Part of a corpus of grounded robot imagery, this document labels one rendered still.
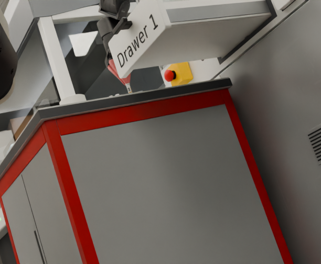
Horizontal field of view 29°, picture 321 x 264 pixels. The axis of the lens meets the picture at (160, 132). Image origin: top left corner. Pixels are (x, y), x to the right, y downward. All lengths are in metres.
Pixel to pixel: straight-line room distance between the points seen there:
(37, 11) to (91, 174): 1.10
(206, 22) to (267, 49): 0.22
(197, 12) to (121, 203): 0.50
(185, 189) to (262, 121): 0.30
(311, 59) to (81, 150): 0.61
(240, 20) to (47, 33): 1.03
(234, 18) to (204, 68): 0.37
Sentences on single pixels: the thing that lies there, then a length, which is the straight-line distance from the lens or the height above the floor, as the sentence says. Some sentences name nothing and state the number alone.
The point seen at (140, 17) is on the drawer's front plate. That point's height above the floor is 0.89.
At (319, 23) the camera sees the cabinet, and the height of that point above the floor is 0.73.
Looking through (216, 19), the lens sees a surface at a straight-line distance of 1.54.
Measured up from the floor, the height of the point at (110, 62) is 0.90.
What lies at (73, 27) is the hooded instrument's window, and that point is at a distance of 2.51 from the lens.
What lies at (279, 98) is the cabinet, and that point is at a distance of 1.66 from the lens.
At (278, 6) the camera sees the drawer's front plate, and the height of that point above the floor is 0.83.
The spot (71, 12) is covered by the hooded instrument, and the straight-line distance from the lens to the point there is 2.52.
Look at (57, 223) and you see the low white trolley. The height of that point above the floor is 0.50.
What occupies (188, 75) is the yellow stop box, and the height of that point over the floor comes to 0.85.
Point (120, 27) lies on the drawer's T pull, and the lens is 1.55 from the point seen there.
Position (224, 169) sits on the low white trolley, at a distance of 1.67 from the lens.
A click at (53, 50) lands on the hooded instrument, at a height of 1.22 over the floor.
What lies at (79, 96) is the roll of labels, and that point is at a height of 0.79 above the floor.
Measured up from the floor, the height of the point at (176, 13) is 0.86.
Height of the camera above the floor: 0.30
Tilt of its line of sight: 12 degrees up
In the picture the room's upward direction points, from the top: 19 degrees counter-clockwise
